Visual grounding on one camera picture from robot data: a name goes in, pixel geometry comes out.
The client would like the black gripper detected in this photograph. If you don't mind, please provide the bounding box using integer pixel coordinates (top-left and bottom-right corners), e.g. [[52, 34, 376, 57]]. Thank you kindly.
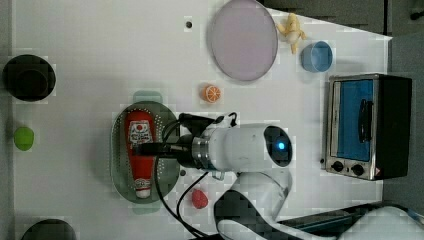
[[132, 113, 214, 169]]

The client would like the red plush ketchup bottle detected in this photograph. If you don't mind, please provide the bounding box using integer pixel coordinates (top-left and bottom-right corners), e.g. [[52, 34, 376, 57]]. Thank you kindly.
[[124, 110, 155, 199]]

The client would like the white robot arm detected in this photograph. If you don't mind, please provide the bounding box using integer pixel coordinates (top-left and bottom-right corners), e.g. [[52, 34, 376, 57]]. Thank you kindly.
[[135, 113, 423, 240]]

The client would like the green strainer basket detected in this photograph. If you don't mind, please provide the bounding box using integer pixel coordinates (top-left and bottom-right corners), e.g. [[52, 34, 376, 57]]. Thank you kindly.
[[110, 91, 180, 215]]

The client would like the red strawberry toy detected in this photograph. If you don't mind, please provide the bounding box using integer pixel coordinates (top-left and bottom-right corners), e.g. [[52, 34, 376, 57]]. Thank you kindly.
[[191, 189, 209, 209]]

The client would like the orange slice toy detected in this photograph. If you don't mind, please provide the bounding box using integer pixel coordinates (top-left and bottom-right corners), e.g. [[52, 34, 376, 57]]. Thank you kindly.
[[201, 85, 221, 103]]

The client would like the green lime toy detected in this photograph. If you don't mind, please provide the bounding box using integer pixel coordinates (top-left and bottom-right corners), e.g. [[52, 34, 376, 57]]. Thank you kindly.
[[14, 127, 34, 151]]

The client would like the round purple plate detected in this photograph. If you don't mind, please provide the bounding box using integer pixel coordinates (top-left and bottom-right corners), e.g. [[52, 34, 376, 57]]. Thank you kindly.
[[208, 0, 278, 81]]

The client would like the peeled banana toy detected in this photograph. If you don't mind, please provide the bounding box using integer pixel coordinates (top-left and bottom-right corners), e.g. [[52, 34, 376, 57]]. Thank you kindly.
[[276, 13, 306, 54]]

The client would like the blue cup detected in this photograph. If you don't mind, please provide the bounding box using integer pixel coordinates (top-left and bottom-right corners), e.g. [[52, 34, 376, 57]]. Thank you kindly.
[[300, 41, 333, 73]]

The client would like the silver black toaster oven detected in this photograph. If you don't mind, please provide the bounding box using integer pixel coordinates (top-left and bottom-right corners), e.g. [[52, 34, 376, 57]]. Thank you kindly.
[[325, 73, 412, 181]]

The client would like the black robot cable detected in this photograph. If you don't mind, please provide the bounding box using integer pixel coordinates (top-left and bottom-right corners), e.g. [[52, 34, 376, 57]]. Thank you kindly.
[[153, 112, 238, 238]]

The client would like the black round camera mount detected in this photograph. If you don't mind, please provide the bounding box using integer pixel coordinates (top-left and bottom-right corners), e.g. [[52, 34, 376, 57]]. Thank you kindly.
[[2, 54, 56, 102]]

